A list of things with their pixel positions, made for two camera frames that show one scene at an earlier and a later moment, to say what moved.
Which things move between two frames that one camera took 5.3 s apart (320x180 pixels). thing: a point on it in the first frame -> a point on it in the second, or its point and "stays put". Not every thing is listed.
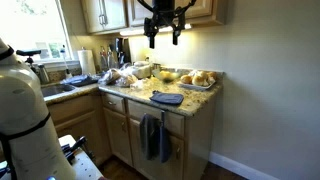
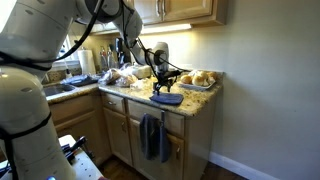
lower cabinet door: x=118 y=134 stays put
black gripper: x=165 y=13 -> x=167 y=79
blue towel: x=167 y=98 stays put
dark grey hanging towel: x=150 y=137 stays put
